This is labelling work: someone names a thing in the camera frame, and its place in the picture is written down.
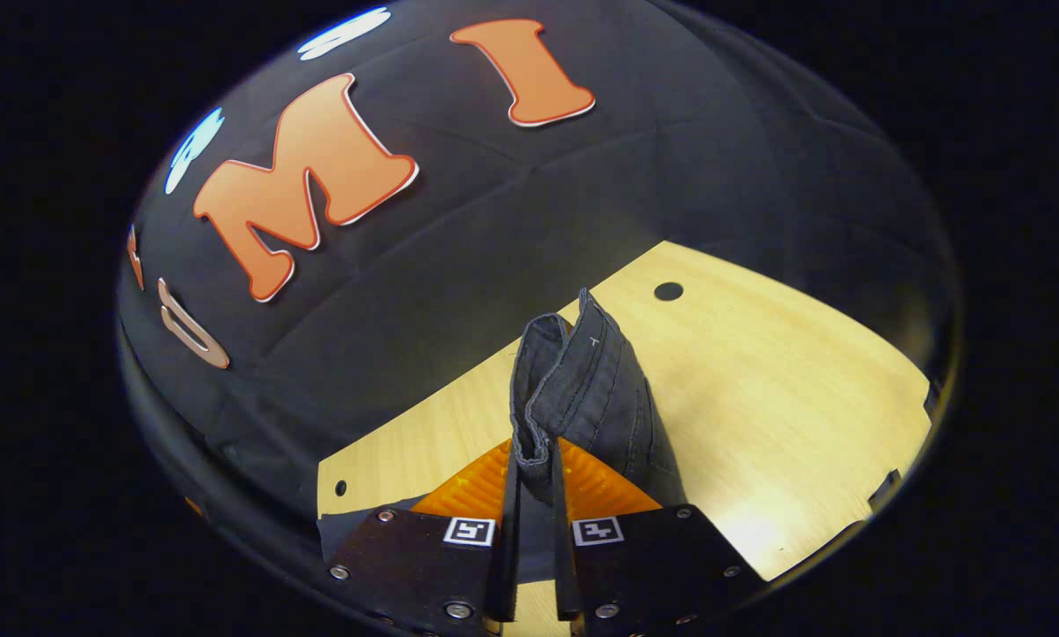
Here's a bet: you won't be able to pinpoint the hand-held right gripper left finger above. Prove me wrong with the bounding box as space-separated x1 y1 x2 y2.
326 438 521 633

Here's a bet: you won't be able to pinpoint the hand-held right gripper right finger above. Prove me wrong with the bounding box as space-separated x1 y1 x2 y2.
551 438 747 636

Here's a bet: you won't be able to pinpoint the dark grey jeans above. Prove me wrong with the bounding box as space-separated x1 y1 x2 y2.
317 288 689 585

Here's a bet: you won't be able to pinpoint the black backdrop cloth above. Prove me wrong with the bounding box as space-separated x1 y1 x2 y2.
115 0 959 567

